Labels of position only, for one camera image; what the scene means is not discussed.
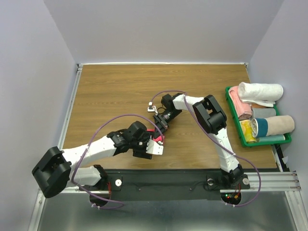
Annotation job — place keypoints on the yellow towel in bin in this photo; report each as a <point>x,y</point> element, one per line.
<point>247,131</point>

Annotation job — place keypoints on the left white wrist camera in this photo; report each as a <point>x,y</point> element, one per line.
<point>154,147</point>

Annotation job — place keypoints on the grey rolled towel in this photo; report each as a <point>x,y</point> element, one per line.
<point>263,112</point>

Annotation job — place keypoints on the white rolled towel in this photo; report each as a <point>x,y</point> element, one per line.
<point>265,93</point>

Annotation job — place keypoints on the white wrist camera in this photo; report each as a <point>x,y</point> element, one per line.
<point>152,108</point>
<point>154,147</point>

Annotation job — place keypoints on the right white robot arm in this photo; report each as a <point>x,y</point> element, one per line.
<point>211,119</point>

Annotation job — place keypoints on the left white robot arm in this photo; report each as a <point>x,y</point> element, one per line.
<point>60,169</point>

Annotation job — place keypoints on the pink rolled towel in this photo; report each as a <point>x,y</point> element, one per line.
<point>243,110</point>

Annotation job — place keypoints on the beige rolled towel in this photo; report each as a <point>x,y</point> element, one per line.
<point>271,126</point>

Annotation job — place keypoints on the aluminium frame rail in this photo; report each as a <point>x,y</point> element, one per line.
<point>274,182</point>

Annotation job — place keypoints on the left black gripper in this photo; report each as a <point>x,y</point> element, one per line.
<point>142,153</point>

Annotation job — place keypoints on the green plastic bin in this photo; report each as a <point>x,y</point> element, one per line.
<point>286,137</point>

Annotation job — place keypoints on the pink microfiber towel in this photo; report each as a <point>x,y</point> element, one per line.
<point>157,138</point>

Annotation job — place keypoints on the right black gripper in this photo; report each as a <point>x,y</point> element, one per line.
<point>163,126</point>

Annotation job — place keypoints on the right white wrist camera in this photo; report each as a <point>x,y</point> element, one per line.
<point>152,108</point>

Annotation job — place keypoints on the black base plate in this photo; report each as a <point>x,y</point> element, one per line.
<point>173,184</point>

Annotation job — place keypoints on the teal rolled towel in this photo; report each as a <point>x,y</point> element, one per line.
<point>271,139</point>

